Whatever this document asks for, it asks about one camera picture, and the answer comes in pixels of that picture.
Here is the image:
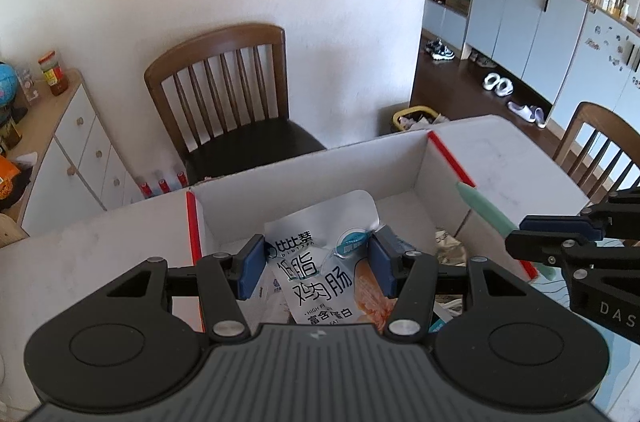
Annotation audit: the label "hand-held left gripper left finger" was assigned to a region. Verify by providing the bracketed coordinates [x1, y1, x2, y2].
[105, 233, 266, 343]

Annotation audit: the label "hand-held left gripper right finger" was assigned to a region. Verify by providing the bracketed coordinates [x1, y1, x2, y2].
[367, 225, 533, 338]

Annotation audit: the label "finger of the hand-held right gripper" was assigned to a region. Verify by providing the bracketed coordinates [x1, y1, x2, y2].
[520, 188, 640, 239]
[505, 228, 640, 298]

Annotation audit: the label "mint green stick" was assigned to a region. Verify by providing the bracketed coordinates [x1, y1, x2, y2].
[456, 181, 556, 283]

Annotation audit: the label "white chicken sausage packet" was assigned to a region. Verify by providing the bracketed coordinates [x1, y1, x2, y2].
[260, 189, 401, 335]

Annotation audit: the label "brown paper snack packet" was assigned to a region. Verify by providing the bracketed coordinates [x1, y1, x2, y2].
[432, 227, 468, 270]

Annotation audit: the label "white cardboard box red edges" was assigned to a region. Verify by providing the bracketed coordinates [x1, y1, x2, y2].
[0, 115, 592, 338]

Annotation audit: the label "pair of lilac slippers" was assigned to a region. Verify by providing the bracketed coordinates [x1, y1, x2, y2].
[506, 101, 548, 123]

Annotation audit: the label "brown wooden chair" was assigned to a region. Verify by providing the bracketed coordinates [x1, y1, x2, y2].
[552, 101, 640, 203]
[144, 22, 328, 184]

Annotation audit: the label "yellow basket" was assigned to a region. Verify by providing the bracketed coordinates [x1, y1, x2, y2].
[392, 105, 451, 133]

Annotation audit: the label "white cabinet with stickers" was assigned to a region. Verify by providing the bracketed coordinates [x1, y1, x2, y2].
[547, 5, 640, 128]

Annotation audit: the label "white drawer cabinet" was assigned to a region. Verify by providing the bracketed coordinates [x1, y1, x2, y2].
[0, 69, 146, 238]

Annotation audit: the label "dark cloth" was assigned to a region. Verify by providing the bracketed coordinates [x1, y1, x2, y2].
[0, 152, 40, 210]

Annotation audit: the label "orange snack packet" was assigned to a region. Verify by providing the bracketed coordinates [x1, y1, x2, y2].
[0, 155, 23, 203]

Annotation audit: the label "jar with red label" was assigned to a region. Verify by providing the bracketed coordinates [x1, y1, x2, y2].
[38, 51, 69, 96]

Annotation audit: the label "blue globe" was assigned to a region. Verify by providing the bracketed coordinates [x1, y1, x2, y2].
[0, 62, 18, 125]

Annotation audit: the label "light blue cabinet black handles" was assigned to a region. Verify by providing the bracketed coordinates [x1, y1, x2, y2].
[462, 0, 590, 108]

